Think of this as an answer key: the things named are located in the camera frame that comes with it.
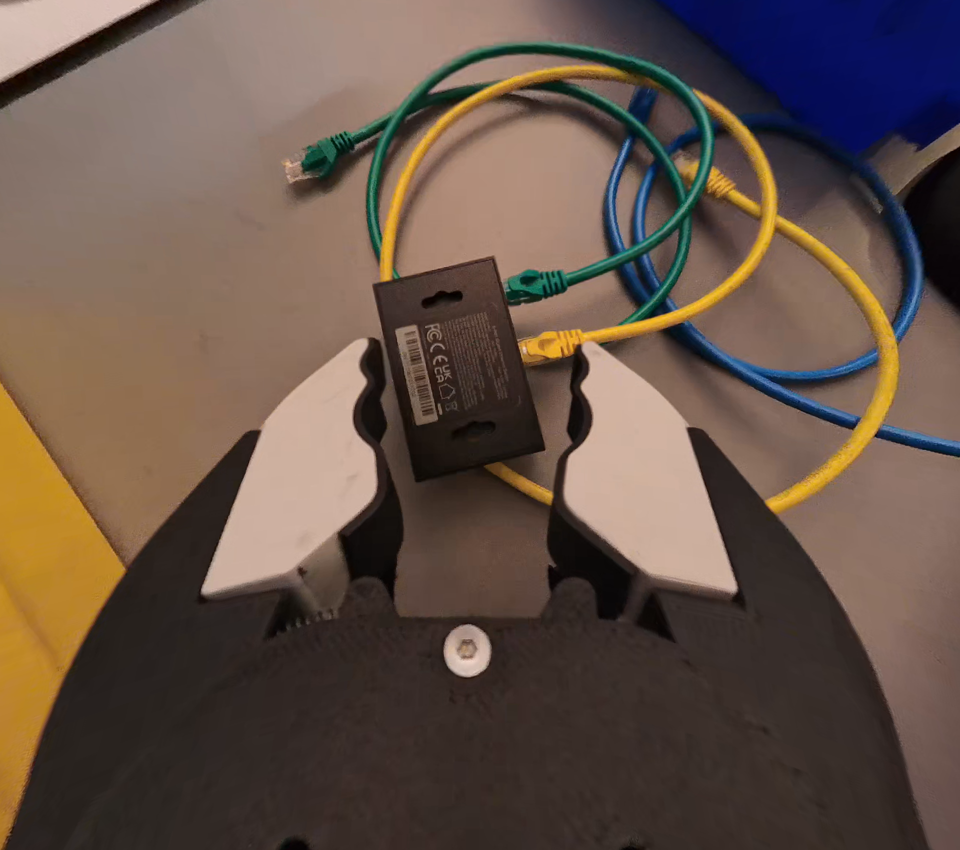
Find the yellow ethernet cable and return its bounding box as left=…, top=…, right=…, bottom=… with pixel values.
left=378, top=64, right=901, bottom=515

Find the yellow plastic bin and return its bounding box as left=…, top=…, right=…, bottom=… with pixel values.
left=0, top=381, right=127, bottom=810

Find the black network switch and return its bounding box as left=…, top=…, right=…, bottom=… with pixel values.
left=372, top=256, right=547, bottom=484

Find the blue ethernet cable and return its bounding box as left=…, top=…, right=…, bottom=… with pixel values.
left=603, top=86, right=960, bottom=459

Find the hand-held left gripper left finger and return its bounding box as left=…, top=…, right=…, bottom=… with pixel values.
left=199, top=337, right=405, bottom=617

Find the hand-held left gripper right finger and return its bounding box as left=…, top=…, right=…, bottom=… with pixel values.
left=546, top=340, right=741, bottom=624

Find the green ethernet cable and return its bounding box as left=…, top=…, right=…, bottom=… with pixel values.
left=281, top=42, right=715, bottom=328

